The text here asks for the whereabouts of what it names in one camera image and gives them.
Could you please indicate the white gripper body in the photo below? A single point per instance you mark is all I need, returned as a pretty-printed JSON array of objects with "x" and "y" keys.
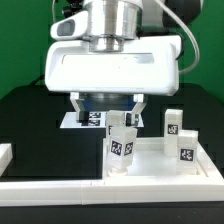
[{"x": 145, "y": 66}]

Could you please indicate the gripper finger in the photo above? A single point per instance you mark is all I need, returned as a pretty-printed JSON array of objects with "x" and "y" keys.
[
  {"x": 132, "y": 117},
  {"x": 77, "y": 101}
]

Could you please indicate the white square table top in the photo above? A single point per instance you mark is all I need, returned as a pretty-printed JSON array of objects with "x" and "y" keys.
[{"x": 149, "y": 160}]

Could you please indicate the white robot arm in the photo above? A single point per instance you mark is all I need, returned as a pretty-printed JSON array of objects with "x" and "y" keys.
[{"x": 111, "y": 23}]

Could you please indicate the printed marker sheet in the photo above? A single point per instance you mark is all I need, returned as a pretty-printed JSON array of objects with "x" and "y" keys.
[{"x": 96, "y": 120}]

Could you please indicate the white U-shaped fence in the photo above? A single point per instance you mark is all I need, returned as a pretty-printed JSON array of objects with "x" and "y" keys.
[{"x": 109, "y": 190}]

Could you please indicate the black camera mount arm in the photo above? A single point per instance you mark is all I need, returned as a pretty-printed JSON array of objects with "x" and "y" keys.
[{"x": 73, "y": 7}]

